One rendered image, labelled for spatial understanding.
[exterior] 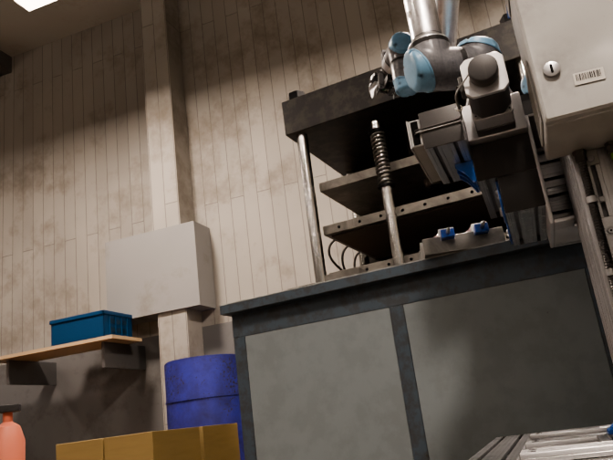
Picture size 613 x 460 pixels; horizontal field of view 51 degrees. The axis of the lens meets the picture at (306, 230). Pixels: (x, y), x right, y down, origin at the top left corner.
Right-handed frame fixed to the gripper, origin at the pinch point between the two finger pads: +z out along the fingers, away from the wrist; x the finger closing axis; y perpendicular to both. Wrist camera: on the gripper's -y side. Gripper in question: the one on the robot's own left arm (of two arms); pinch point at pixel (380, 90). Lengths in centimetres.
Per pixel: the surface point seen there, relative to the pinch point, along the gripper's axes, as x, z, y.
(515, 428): 37, -8, 118
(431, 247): 14, -9, 62
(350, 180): 4, 102, -6
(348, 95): 1, 85, -46
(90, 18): -237, 427, -320
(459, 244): 22, -11, 61
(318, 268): -12, 104, 42
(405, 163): 30, 86, -9
